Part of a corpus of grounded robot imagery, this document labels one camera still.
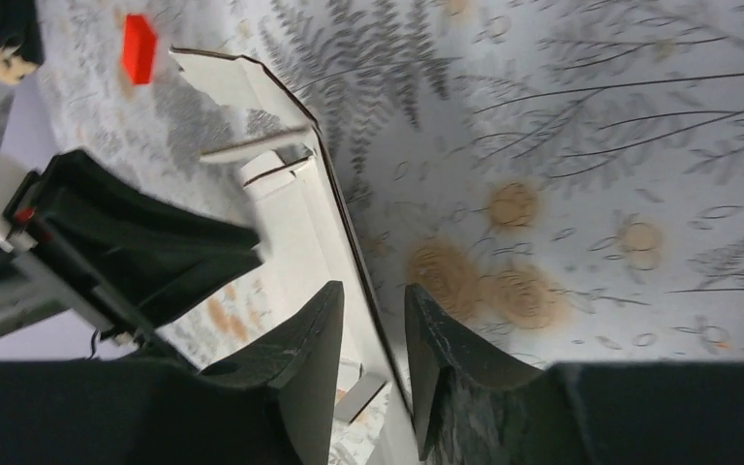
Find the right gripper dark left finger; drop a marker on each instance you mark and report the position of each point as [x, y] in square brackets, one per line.
[270, 402]

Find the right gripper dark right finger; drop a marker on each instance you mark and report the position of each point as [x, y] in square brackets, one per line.
[475, 404]

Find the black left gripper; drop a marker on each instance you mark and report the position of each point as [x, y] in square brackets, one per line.
[168, 261]

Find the white cardboard paper box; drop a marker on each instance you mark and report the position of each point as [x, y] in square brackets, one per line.
[307, 236]

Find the red rectangular block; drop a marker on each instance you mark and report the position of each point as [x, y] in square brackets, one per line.
[138, 49]

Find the floral patterned table cloth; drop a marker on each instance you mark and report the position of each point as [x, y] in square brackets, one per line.
[566, 177]

